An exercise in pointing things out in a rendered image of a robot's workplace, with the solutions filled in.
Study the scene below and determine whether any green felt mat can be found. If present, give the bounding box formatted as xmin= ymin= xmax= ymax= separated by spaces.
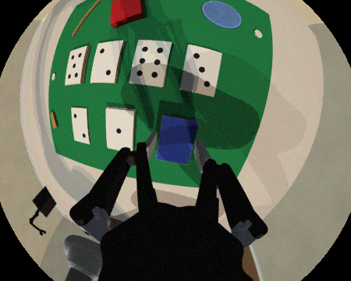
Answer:
xmin=48 ymin=0 xmax=273 ymax=188

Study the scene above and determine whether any dark red rectangular tile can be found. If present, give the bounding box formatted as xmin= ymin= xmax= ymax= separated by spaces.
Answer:
xmin=111 ymin=0 xmax=144 ymax=28

